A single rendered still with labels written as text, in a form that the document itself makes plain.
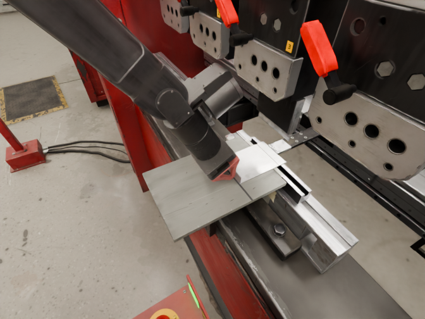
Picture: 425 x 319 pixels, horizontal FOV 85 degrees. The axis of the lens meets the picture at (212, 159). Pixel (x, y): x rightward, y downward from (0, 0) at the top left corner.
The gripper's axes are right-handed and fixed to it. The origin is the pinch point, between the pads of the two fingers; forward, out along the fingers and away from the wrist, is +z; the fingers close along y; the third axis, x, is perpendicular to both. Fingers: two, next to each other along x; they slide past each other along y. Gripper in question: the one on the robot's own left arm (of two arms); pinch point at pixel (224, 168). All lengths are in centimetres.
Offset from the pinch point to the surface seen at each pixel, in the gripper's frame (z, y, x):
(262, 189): 3.1, -8.2, -3.4
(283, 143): 8.7, 0.4, -15.2
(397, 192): 20.9, -21.7, -27.4
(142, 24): -2, 85, -12
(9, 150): 36, 168, 124
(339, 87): -20.2, -15.2, -15.7
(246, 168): 3.1, -1.8, -3.7
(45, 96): 56, 267, 105
